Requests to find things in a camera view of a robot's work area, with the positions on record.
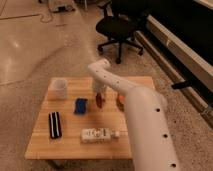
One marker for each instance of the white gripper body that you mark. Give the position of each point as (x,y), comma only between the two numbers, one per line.
(98,87)

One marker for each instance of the wooden table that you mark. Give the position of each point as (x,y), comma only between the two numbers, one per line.
(69,146)

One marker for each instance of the white plastic cup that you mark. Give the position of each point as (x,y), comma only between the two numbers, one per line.
(58,89)

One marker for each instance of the orange ceramic bowl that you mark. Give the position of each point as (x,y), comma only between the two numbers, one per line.
(120,101)

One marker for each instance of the white plastic bottle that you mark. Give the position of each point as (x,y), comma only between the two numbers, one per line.
(93,135)

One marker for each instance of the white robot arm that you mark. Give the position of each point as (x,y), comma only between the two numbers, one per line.
(149,137)

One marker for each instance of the black office chair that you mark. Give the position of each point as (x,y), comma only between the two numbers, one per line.
(122,18)

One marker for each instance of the blue sponge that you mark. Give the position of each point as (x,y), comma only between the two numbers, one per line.
(80,106)

